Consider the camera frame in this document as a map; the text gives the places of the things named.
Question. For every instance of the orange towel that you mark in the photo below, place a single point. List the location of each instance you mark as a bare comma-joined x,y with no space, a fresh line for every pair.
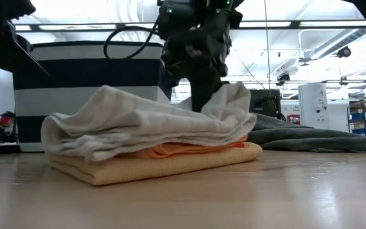
176,149

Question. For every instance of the black hanging camera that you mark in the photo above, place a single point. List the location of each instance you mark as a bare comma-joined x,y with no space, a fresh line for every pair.
344,51
283,78

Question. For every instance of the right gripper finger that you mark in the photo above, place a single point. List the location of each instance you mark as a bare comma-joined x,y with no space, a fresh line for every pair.
199,92
214,81

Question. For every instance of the grey towel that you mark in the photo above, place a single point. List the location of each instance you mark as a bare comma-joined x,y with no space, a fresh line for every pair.
297,136

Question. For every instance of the white towel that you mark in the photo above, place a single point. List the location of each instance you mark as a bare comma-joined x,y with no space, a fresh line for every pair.
138,124

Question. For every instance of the navy white striped fabric bin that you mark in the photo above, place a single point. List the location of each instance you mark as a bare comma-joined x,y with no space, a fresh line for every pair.
75,98

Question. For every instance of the tan waffle towel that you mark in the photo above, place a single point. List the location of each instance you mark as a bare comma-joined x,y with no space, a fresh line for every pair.
170,165

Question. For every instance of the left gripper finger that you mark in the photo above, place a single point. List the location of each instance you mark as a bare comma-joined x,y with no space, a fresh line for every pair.
25,44
2,44

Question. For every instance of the black monitor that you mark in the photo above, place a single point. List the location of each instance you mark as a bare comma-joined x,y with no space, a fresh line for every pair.
265,101

